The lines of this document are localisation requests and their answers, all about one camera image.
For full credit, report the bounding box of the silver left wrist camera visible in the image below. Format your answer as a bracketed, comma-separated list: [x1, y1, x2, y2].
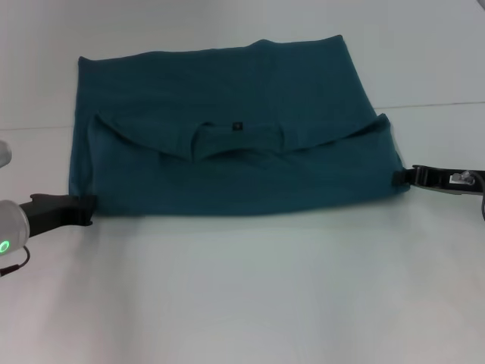
[0, 140, 13, 168]

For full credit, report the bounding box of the teal FREE print T-shirt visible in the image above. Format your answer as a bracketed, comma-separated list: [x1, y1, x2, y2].
[67, 34, 413, 220]

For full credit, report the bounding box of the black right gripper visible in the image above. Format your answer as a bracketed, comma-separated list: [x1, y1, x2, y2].
[393, 165, 485, 197]

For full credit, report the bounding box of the left arm plug cable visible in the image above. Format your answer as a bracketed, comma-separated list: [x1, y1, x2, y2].
[0, 245, 32, 278]

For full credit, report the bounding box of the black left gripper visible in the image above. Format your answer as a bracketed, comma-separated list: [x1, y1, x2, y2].
[18, 193, 96, 240]

